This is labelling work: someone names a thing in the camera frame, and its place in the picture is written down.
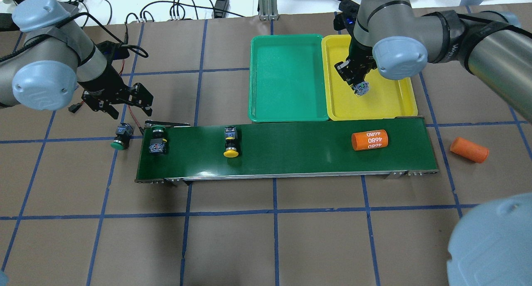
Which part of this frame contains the yellow push button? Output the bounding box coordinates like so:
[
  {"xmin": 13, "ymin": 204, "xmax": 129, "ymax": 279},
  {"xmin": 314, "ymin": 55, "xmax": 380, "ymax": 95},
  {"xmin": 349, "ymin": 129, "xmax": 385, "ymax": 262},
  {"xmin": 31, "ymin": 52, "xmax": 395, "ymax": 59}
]
[
  {"xmin": 224, "ymin": 126, "xmax": 241, "ymax": 158},
  {"xmin": 358, "ymin": 80, "xmax": 370, "ymax": 97}
]

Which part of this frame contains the green conveyor belt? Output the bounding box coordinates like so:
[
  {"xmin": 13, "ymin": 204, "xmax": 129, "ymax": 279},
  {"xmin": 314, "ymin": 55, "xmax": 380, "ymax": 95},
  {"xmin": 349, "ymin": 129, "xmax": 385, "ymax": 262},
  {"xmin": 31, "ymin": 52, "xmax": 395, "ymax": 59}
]
[{"xmin": 135, "ymin": 117, "xmax": 438, "ymax": 182}]

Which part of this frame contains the green plastic tray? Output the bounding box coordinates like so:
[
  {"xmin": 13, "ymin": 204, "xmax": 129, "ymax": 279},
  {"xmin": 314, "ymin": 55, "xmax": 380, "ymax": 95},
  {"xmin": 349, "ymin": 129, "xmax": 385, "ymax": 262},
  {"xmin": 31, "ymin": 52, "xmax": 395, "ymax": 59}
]
[{"xmin": 248, "ymin": 34, "xmax": 329, "ymax": 123}]

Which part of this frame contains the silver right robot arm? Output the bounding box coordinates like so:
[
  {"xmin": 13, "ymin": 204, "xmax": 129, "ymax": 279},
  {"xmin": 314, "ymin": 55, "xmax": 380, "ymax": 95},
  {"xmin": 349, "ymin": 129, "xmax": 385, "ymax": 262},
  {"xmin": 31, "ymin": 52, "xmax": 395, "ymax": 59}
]
[{"xmin": 334, "ymin": 0, "xmax": 532, "ymax": 286}]

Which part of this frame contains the aluminium frame post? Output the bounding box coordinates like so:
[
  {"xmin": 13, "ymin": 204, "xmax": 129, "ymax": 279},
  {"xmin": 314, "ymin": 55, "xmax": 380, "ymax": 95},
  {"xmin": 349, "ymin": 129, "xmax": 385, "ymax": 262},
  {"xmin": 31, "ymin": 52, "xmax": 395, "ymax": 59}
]
[{"xmin": 258, "ymin": 0, "xmax": 279, "ymax": 21}]

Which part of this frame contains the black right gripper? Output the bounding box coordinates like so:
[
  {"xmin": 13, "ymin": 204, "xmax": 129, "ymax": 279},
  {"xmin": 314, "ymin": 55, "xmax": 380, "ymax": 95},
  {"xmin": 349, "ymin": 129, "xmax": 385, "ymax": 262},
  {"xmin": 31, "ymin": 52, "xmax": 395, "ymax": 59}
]
[{"xmin": 335, "ymin": 45, "xmax": 377, "ymax": 96}]

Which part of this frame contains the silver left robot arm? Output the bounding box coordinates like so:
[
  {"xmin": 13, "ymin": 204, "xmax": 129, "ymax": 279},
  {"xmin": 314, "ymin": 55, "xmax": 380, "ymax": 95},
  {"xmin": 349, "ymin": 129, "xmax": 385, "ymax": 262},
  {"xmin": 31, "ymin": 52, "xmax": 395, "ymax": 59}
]
[{"xmin": 1, "ymin": 0, "xmax": 153, "ymax": 119}]

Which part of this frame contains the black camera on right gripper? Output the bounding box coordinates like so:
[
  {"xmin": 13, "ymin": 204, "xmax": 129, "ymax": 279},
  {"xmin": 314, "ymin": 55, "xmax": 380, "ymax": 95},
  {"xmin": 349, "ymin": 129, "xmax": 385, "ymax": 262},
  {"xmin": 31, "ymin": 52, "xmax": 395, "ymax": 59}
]
[{"xmin": 333, "ymin": 0, "xmax": 360, "ymax": 35}]

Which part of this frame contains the orange cylinder with 4680 text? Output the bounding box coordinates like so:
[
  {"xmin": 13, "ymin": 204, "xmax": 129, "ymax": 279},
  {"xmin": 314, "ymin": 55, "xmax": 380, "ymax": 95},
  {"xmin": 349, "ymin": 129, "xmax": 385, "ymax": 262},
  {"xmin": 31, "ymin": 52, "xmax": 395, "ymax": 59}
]
[{"xmin": 351, "ymin": 129, "xmax": 389, "ymax": 151}]

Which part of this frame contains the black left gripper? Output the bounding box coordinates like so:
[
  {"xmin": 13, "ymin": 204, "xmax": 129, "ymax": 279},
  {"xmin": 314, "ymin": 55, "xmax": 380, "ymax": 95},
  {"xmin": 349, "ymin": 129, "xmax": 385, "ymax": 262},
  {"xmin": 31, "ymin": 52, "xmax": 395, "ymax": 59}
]
[{"xmin": 79, "ymin": 63, "xmax": 154, "ymax": 120}]

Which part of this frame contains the black power adapter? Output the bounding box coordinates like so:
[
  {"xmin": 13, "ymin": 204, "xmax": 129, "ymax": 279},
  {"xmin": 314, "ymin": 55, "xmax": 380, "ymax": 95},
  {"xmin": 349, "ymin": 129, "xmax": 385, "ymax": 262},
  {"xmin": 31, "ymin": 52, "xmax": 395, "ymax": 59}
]
[{"xmin": 212, "ymin": 0, "xmax": 229, "ymax": 19}]

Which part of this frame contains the green push button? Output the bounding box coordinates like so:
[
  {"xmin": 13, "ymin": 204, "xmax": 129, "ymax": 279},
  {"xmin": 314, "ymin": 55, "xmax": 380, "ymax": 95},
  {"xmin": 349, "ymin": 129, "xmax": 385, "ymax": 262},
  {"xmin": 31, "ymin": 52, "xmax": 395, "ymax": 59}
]
[
  {"xmin": 110, "ymin": 123, "xmax": 134, "ymax": 151},
  {"xmin": 148, "ymin": 126, "xmax": 167, "ymax": 155}
]

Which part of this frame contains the plain orange cylinder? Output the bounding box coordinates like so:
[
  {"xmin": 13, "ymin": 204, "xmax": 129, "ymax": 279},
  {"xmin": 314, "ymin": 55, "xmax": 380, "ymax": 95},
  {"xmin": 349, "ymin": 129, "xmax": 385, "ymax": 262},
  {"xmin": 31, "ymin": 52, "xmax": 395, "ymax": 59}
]
[{"xmin": 450, "ymin": 137, "xmax": 490, "ymax": 164}]

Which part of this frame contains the yellow plastic tray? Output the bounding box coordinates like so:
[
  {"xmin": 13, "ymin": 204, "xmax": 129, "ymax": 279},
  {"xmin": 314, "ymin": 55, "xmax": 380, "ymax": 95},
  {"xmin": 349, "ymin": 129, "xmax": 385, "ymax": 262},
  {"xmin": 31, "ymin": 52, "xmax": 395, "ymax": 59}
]
[{"xmin": 321, "ymin": 35, "xmax": 418, "ymax": 121}]

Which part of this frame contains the red black power wire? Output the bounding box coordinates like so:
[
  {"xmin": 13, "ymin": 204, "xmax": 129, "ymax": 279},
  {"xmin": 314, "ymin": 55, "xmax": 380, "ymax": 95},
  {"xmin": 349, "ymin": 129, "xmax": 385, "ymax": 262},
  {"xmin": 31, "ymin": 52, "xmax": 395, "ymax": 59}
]
[{"xmin": 118, "ymin": 23, "xmax": 145, "ymax": 135}]

